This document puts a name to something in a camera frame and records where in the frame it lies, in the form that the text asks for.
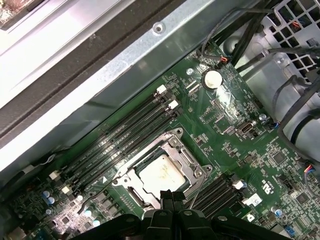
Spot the thin black cable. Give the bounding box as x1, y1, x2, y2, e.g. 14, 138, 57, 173
200, 6, 276, 63

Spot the silver CPU chip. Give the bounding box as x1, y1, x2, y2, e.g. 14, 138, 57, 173
134, 153, 193, 201

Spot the silver internal USB port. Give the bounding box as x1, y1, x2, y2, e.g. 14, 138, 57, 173
234, 122, 256, 137

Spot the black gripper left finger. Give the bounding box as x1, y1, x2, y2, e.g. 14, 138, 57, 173
72, 189, 175, 240

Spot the black cable bundle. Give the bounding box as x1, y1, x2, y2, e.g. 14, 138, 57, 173
229, 0, 270, 70

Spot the white board sticker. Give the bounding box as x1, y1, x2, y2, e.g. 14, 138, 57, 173
245, 195, 263, 207

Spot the black RAM slot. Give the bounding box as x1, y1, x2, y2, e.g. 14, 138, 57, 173
191, 174, 238, 206
69, 109, 181, 198
48, 84, 167, 180
56, 93, 172, 187
61, 100, 179, 195
198, 181, 243, 213
207, 189, 248, 217

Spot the CPU socket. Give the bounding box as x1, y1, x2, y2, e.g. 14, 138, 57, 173
109, 126, 215, 213

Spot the grey metal drive cage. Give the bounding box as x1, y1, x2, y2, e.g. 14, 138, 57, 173
259, 0, 320, 86

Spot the black PC case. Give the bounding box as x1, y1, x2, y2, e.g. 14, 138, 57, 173
0, 0, 320, 240

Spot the green motherboard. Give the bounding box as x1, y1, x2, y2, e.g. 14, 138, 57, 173
0, 39, 320, 240

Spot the round coin battery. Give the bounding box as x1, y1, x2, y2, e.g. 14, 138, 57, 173
201, 69, 223, 90

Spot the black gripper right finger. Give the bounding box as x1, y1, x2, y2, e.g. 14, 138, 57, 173
173, 191, 288, 240

